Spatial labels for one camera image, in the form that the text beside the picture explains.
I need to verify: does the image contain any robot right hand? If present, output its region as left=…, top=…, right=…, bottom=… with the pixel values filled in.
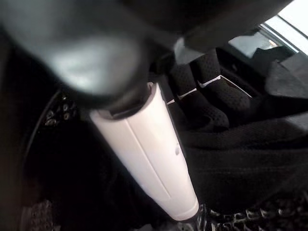
left=0, top=0, right=308, bottom=221

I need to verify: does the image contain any black garment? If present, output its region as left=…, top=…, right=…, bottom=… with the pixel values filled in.
left=178, top=57, right=308, bottom=217

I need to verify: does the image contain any grey front-load washing machine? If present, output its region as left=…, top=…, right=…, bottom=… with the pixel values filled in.
left=0, top=24, right=308, bottom=231

